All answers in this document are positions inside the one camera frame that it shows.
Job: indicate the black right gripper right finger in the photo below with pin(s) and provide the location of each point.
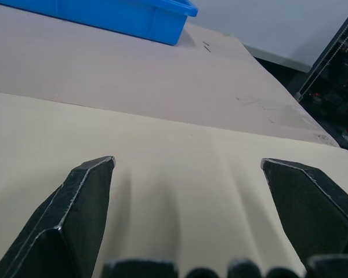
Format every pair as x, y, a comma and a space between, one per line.
310, 208

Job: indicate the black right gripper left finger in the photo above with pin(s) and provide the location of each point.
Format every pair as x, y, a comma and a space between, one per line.
75, 220

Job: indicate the dark metal shelf rack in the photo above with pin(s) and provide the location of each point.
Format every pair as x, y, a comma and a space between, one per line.
333, 75

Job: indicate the blue plastic bin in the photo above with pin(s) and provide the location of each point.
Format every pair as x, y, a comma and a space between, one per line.
127, 14

